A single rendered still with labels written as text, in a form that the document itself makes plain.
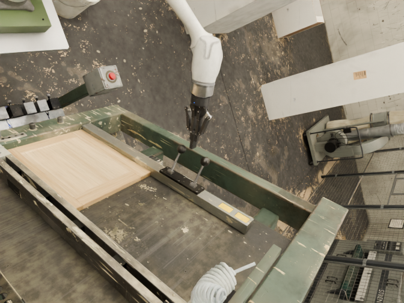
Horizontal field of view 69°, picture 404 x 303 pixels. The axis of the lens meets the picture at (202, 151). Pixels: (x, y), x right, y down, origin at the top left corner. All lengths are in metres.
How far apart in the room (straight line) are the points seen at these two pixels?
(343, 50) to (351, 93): 4.55
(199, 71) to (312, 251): 0.69
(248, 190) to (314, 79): 3.48
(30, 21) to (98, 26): 1.34
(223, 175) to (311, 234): 0.48
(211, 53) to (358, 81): 3.56
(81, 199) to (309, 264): 0.76
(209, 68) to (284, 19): 4.97
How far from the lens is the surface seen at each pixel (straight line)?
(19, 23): 1.70
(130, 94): 2.93
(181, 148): 1.17
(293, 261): 0.91
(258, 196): 1.27
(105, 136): 1.47
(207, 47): 1.08
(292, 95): 4.75
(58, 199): 1.04
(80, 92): 1.92
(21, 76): 2.52
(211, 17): 3.55
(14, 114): 1.62
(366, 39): 8.90
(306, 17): 5.87
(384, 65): 4.43
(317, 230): 1.05
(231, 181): 1.31
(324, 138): 6.26
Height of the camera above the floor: 2.28
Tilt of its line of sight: 41 degrees down
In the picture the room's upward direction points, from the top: 81 degrees clockwise
